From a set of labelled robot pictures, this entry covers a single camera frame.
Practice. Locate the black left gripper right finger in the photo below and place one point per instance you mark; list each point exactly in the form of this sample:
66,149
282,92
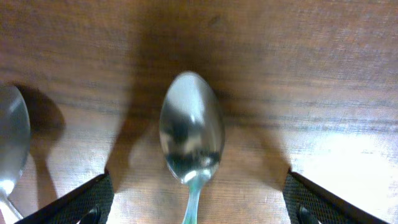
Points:
307,202

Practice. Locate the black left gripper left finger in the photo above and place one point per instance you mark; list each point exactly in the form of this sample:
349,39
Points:
89,203

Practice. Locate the small metal spoon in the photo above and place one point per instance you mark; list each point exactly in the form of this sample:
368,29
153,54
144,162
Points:
15,146
192,135

